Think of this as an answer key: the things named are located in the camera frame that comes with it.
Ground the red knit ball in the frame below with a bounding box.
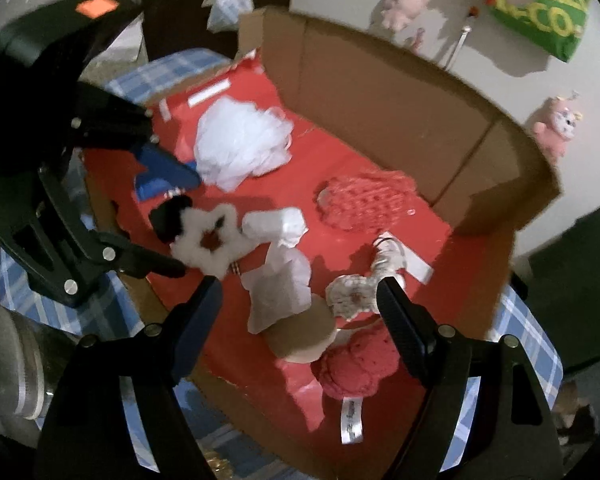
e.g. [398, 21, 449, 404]
[310, 330, 403, 446]

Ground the cream knitted scrunchie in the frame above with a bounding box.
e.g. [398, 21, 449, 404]
[326, 274, 381, 322]

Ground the white fluffy scrunchie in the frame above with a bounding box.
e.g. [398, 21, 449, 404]
[170, 202, 256, 278]

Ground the white sock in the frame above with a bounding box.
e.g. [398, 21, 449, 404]
[242, 207, 308, 248]

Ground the black fluffy scrunchie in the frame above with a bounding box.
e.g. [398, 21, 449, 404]
[149, 196, 193, 243]

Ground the floral tin box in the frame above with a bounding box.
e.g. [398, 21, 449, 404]
[202, 450, 233, 480]

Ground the clear plastic bag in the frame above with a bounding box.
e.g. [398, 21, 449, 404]
[207, 0, 255, 33]

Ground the blue brush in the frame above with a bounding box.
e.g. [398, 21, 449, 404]
[134, 172, 183, 203]

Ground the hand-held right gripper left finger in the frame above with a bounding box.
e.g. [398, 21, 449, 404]
[34, 275, 224, 480]

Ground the blue plaid blanket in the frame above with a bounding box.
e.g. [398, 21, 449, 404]
[0, 49, 565, 480]

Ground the red cardboard box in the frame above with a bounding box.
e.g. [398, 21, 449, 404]
[82, 6, 563, 480]

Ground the brown round puff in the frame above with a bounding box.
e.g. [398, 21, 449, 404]
[265, 295, 337, 363]

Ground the dark green table cover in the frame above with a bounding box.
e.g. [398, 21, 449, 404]
[520, 205, 600, 371]

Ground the white tissue cloth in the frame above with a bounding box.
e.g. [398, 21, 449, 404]
[242, 245, 313, 335]

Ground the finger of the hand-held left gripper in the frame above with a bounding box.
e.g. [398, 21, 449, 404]
[70, 82, 201, 186]
[82, 232, 187, 278]

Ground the red mesh bath loofah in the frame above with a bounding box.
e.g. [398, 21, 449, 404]
[316, 170, 416, 232]

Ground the dark brown door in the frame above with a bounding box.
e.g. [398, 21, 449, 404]
[140, 0, 296, 61]

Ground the white mesh bath loofah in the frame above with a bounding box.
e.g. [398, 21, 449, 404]
[194, 97, 293, 192]

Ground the pink plush toy white face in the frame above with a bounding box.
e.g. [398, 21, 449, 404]
[530, 94, 583, 158]

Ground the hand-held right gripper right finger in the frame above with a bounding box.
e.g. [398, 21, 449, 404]
[377, 277, 566, 480]

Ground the green tote bag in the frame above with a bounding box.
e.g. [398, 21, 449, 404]
[487, 0, 592, 63]

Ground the white stick with orange tip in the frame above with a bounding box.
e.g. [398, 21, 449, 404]
[442, 7, 477, 68]

